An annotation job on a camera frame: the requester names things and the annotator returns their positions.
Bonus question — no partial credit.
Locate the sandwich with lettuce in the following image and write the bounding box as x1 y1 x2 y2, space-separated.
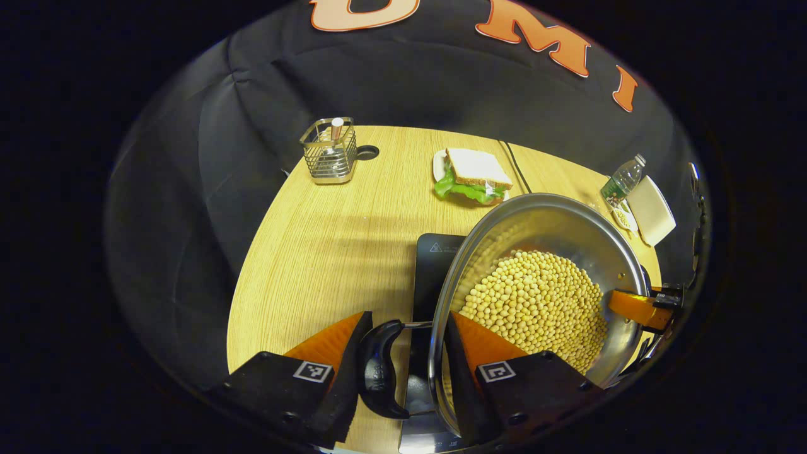
434 148 514 206

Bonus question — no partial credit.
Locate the metal wire holder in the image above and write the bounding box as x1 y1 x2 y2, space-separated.
299 117 358 185

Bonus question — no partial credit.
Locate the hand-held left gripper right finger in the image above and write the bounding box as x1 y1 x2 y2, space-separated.
444 310 607 447

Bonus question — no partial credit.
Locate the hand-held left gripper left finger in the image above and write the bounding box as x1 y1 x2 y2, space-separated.
214 310 374 450

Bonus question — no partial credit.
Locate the black induction cooktop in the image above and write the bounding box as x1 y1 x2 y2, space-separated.
398 233 481 454

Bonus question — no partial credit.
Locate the black cable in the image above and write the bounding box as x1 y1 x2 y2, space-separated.
498 140 534 194

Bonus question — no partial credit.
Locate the black backdrop cloth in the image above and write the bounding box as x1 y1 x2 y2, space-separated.
107 0 707 392

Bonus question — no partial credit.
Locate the white divided tray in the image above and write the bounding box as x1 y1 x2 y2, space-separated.
610 202 639 235

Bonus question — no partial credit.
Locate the stainless steel pot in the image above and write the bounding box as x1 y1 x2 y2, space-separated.
358 192 654 439

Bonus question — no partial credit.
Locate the clear plastic water bottle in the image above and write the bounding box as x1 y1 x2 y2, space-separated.
600 154 647 207

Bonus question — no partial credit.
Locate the glass shaker copper cap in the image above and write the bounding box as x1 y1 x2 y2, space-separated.
318 117 346 171

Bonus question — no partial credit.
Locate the pile of yellow soybeans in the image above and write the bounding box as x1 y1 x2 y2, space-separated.
458 250 610 374

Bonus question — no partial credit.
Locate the white toaster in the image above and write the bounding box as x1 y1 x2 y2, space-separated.
626 175 677 247

